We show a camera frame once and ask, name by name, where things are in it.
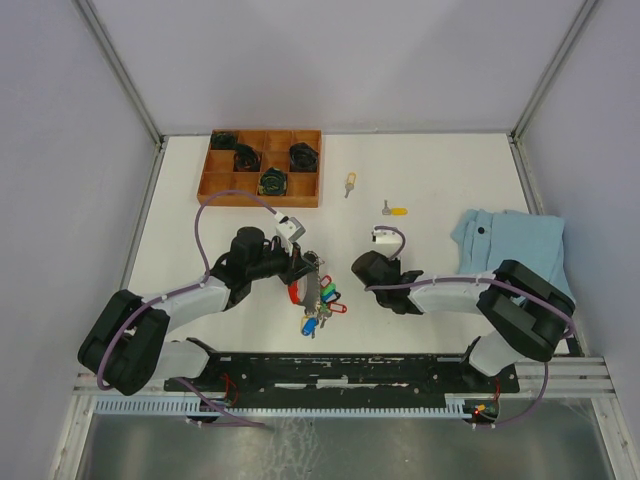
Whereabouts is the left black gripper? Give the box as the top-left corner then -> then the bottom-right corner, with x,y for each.
248,238 -> 316,287

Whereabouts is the red key tag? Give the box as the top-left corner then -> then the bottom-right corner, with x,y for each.
327,302 -> 347,314
320,275 -> 332,288

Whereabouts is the green key tag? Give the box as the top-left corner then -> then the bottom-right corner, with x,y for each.
321,283 -> 336,297

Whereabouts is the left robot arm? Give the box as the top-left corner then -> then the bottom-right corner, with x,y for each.
77,227 -> 318,396

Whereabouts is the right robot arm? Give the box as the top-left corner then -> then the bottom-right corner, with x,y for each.
351,251 -> 575,391

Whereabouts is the wooden compartment tray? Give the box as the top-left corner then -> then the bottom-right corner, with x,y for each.
197,129 -> 322,208

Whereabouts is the yellow tag key upper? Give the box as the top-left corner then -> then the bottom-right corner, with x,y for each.
344,172 -> 357,199

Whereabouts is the yellow tag key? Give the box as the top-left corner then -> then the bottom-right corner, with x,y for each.
344,172 -> 357,199
381,200 -> 408,216

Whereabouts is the yellow tag key right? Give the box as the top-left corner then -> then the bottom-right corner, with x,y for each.
381,200 -> 408,216

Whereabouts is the light blue cloth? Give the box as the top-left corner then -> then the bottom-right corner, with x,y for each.
451,209 -> 574,298

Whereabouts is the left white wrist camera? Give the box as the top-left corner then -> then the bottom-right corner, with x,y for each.
274,211 -> 306,245

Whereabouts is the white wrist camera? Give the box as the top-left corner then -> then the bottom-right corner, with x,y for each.
274,211 -> 306,245
372,225 -> 403,245

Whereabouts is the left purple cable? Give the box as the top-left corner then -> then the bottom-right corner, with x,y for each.
94,189 -> 281,430

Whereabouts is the black yellow cable coil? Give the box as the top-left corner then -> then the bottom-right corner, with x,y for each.
257,167 -> 290,198

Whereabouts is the black cable coil right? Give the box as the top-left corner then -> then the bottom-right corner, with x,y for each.
288,141 -> 320,173

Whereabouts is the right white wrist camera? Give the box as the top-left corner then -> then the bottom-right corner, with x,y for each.
372,225 -> 403,245

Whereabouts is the black cable coil top-left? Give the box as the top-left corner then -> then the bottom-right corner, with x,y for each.
209,130 -> 240,151

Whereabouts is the white cable duct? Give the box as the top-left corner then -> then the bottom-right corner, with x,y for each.
93,392 -> 476,419

